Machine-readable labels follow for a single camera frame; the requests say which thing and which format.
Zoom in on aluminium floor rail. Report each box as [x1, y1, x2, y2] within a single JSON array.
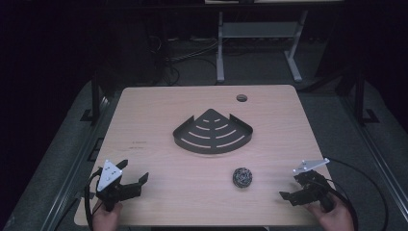
[[338, 94, 408, 222], [39, 94, 121, 231]]

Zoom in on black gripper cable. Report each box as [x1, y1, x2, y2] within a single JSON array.
[[322, 156, 390, 231], [83, 170, 104, 231]]

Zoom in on black metal corner shelf rack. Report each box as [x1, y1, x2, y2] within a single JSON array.
[[172, 108, 254, 155]]

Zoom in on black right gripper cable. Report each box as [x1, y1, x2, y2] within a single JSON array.
[[322, 156, 390, 231]]

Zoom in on person's right hand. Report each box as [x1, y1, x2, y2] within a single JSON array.
[[304, 193, 355, 231]]

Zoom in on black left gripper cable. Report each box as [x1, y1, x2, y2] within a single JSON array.
[[83, 170, 104, 231]]

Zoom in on bundle of floor cables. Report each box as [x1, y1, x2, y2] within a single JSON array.
[[146, 36, 219, 87]]

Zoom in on white metal desk frame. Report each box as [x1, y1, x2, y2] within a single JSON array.
[[216, 9, 310, 85]]

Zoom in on black metal post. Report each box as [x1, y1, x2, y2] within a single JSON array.
[[79, 70, 103, 123], [352, 68, 380, 126]]

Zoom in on steel wool scrubber ball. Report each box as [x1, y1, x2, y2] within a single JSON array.
[[232, 167, 254, 189]]

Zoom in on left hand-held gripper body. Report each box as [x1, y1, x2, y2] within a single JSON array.
[[95, 159, 142, 213]]

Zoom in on person's left hand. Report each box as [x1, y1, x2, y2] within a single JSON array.
[[91, 200, 124, 231]]

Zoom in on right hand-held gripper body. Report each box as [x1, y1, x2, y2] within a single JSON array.
[[292, 157, 335, 213]]

